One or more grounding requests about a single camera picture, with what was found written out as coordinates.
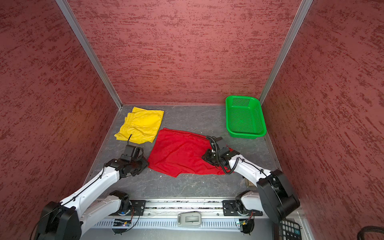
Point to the left circuit board with wires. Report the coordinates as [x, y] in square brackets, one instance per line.
[121, 223]

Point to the right corner aluminium post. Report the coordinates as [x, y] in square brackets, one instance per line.
[290, 37]

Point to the yellow shorts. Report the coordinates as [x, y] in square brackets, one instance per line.
[140, 126]

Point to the grey tape dispenser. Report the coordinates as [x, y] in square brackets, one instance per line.
[189, 220]

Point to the aluminium rail frame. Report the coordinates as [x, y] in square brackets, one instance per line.
[212, 208]

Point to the red shorts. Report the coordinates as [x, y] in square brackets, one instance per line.
[179, 152]

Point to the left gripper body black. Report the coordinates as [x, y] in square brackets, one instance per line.
[138, 165]

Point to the white slotted cable duct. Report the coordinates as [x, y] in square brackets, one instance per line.
[172, 224]

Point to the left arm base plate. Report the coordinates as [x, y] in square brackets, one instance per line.
[128, 206]

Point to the left corner aluminium post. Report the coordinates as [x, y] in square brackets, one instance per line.
[79, 33]

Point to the right circuit board with wires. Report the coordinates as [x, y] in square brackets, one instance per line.
[247, 225]

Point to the black calculator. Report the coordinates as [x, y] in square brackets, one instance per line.
[287, 230]

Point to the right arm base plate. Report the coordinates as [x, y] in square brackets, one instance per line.
[229, 207]

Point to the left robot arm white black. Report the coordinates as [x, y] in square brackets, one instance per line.
[73, 216]

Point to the circuit board with wires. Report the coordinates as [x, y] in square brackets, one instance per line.
[121, 223]
[247, 225]

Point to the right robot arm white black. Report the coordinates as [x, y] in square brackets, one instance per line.
[275, 195]

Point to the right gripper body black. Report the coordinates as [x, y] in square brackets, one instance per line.
[213, 157]

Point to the green plastic basket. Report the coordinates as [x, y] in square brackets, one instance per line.
[244, 117]

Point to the small wooden block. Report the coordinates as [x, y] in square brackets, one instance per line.
[248, 183]

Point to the corner aluminium post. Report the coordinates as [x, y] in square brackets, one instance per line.
[79, 33]
[290, 37]

